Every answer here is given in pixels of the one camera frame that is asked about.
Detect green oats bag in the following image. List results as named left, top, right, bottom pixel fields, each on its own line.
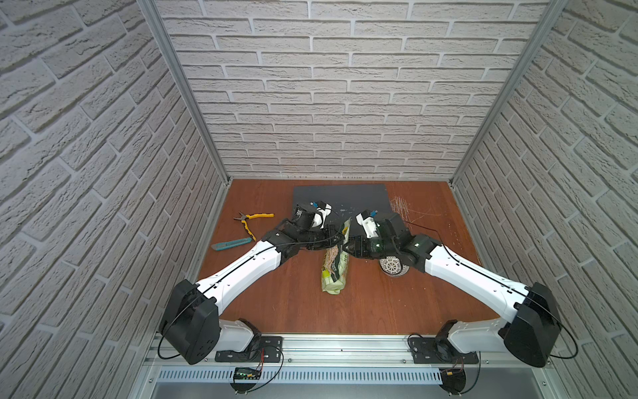
left=322, top=219, right=352, bottom=295

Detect right controller board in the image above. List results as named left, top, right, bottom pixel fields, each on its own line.
left=440, top=368, right=467, bottom=396

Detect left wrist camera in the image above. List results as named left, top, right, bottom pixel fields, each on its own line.
left=311, top=201, right=332, bottom=229

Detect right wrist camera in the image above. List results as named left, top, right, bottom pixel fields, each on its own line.
left=356, top=210, right=379, bottom=239

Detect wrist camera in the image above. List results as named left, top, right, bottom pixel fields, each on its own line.
left=311, top=201, right=332, bottom=229
left=356, top=210, right=379, bottom=239

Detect grey network switch box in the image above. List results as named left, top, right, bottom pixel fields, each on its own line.
left=293, top=184, right=392, bottom=236

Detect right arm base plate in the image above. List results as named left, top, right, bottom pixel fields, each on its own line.
left=407, top=335, right=479, bottom=365

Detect controller board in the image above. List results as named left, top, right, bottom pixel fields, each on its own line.
left=440, top=368, right=467, bottom=396
left=230, top=367, right=262, bottom=393

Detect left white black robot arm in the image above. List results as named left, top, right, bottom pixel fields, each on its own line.
left=159, top=201, right=343, bottom=365

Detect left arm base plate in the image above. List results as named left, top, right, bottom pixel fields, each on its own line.
left=214, top=336, right=283, bottom=364

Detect left controller board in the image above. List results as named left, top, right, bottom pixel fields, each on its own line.
left=230, top=367, right=262, bottom=393

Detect aluminium front rail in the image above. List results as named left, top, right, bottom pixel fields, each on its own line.
left=142, top=332, right=533, bottom=368

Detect yellow handled pliers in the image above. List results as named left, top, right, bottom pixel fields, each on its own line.
left=233, top=212, right=275, bottom=242

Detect teal utility knife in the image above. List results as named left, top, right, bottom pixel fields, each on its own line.
left=211, top=238, right=254, bottom=251

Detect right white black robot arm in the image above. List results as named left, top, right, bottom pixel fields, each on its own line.
left=344, top=211, right=563, bottom=367

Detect white patterned breakfast bowl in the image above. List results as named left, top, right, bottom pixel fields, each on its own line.
left=379, top=256, right=410, bottom=278

